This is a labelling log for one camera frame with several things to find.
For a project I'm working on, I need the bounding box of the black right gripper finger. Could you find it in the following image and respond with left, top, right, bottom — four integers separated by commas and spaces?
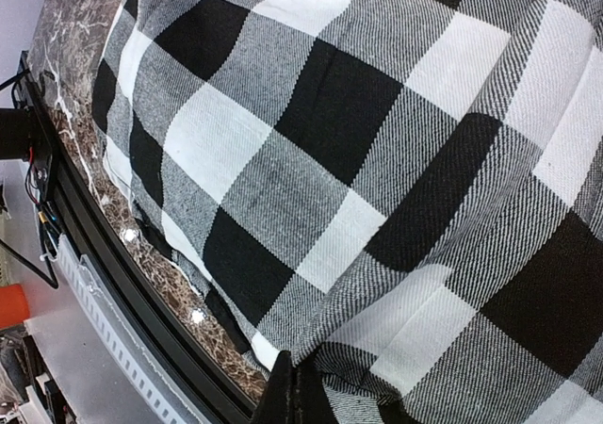
252, 351, 295, 424

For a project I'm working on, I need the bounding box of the black white plaid shirt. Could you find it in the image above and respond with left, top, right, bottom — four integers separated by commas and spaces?
92, 0, 602, 423

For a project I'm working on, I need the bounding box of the orange block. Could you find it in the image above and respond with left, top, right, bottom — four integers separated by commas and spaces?
0, 284, 30, 330

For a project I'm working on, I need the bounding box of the white slotted cable duct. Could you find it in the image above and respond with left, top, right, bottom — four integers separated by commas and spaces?
56, 235, 209, 423

